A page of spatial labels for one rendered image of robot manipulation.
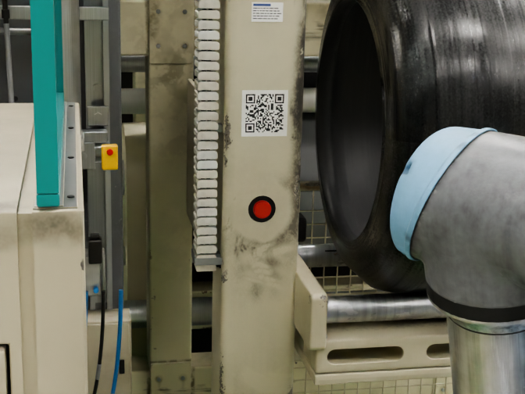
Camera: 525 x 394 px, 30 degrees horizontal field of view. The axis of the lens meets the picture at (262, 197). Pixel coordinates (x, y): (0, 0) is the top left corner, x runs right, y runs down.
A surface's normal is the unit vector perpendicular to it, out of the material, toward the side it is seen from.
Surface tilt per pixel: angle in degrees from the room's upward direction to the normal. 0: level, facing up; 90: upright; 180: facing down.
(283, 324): 90
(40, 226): 90
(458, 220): 90
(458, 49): 59
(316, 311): 90
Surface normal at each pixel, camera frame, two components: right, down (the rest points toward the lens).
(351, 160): 0.18, -0.22
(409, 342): 0.19, 0.26
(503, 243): -0.68, 0.32
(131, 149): 0.15, -0.47
